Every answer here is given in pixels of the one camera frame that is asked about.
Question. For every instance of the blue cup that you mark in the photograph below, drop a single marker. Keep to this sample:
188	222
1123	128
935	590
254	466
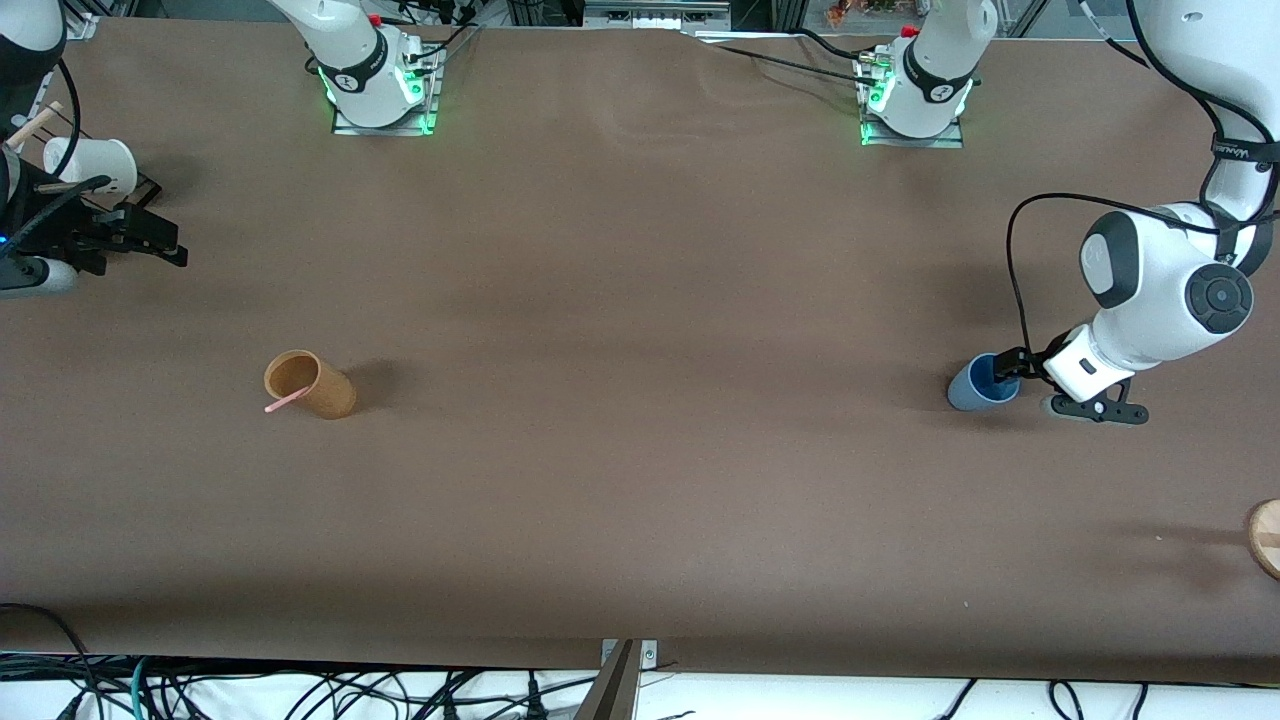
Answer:
965	392

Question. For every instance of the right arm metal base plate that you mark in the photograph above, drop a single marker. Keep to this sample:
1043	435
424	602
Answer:
429	112

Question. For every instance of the round wooden disc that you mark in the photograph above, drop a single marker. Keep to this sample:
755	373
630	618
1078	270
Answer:
1268	540

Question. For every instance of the white paper cup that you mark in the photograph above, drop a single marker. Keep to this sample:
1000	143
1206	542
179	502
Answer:
105	165

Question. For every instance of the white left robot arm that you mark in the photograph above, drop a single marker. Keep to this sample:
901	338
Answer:
1160	290

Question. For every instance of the black cup stand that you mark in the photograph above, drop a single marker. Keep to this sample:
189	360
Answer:
148	187

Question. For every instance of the light wooden stick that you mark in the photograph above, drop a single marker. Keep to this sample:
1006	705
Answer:
36	124

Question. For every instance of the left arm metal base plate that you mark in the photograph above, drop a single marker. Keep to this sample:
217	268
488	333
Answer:
948	143

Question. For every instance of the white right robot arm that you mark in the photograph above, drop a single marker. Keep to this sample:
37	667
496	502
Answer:
350	50

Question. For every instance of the small metal table bracket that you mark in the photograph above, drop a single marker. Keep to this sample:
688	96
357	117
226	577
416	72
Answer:
648	652

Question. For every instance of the grey equipment box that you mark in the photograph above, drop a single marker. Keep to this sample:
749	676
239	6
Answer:
655	12

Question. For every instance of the aluminium corner profile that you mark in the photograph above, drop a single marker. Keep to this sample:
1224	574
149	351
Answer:
80	22

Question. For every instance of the pink chopstick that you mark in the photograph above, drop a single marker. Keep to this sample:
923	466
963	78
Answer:
283	404

